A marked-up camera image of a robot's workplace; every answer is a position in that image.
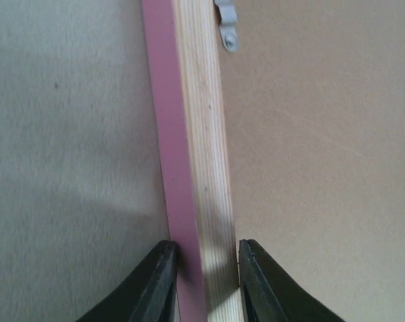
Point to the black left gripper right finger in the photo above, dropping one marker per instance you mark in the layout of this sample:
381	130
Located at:
269	293

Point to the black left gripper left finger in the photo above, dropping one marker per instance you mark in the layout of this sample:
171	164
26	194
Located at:
147	294

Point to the brown cardboard backing board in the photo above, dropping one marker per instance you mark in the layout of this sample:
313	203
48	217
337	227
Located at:
315	118

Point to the silver frame turn clip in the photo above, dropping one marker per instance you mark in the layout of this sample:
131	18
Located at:
228	22

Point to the pink wooden picture frame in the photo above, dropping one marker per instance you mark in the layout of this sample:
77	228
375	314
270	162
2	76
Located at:
183	58

